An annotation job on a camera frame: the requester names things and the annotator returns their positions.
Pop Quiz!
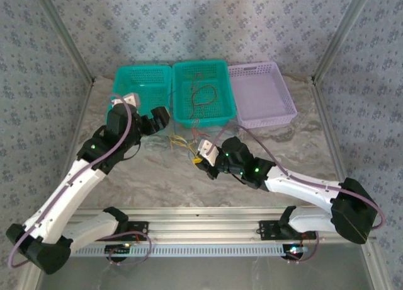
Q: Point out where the yellow cable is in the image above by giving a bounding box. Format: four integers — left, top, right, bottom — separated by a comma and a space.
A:
171, 134, 202, 165
169, 132, 190, 151

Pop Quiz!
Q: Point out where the red cable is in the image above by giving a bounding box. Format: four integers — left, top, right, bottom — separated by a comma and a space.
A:
190, 118, 213, 139
188, 72, 219, 119

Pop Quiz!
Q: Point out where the teal plastic basket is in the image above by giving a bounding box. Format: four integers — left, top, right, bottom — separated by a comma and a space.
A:
108, 65, 173, 133
172, 60, 237, 129

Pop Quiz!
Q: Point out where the lilac plastic basket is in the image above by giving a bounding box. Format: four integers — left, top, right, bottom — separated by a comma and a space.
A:
227, 61, 298, 129

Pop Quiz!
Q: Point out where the right black controller board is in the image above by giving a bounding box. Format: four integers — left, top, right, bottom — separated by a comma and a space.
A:
281, 244, 308, 261

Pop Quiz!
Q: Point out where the black controller board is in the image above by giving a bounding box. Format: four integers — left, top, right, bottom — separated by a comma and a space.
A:
281, 244, 308, 261
105, 243, 132, 261

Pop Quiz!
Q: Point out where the left black controller board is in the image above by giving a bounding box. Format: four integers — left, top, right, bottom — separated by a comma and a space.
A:
105, 243, 132, 261

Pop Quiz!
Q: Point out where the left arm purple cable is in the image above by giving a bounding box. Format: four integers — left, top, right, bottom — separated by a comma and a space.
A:
7, 95, 132, 270

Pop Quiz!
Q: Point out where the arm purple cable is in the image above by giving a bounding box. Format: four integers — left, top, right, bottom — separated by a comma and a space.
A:
213, 125, 387, 231
7, 95, 132, 270

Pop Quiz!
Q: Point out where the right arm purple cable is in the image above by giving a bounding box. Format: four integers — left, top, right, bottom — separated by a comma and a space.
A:
213, 125, 387, 231

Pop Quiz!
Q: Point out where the aluminium table edge rail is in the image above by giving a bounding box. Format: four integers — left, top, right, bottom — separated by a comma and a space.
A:
52, 80, 95, 209
311, 80, 391, 290

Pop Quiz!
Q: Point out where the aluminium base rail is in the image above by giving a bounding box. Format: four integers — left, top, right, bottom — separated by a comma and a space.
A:
52, 206, 378, 252

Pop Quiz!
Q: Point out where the white slotted cable duct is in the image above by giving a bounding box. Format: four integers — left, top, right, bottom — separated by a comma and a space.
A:
52, 245, 303, 258

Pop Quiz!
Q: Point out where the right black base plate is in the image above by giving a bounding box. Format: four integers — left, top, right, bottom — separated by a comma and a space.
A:
258, 219, 317, 240

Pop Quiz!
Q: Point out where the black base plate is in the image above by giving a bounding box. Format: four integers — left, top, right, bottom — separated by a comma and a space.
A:
258, 219, 317, 240
91, 219, 149, 242

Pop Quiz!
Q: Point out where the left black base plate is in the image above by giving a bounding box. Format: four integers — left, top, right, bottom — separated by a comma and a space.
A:
91, 219, 149, 242

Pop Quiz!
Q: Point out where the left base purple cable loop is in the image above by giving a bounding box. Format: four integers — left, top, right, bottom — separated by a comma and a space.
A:
108, 232, 152, 267

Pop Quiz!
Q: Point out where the aluminium frame post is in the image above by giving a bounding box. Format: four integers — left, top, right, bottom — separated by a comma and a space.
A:
310, 0, 377, 84
30, 0, 96, 84

